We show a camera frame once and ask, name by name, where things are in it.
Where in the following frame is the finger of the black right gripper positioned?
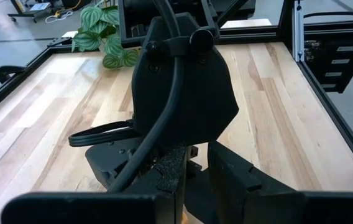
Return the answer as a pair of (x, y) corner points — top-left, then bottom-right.
(85, 138), (153, 190)
(184, 145), (220, 224)

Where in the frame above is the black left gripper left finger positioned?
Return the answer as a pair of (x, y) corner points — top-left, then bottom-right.
(1, 144), (188, 224)

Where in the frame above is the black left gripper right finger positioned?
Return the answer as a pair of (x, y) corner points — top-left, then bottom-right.
(208, 141), (353, 224)

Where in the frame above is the green striped potted plant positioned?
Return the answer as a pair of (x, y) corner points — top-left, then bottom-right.
(70, 5), (140, 70)

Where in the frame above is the black wheeled cart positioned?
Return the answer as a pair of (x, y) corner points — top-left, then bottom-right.
(7, 0), (53, 24)

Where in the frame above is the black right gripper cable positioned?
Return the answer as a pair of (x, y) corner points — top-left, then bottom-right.
(68, 0), (186, 193)

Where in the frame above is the black frame clamp handle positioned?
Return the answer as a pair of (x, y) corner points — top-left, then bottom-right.
(0, 64), (27, 85)

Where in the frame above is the white floor cable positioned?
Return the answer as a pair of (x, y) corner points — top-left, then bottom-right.
(45, 10), (74, 24)

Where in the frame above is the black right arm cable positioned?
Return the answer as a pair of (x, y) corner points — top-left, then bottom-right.
(302, 11), (353, 19)

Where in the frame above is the yellow floor cable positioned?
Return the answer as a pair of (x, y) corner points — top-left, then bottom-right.
(53, 0), (83, 18)

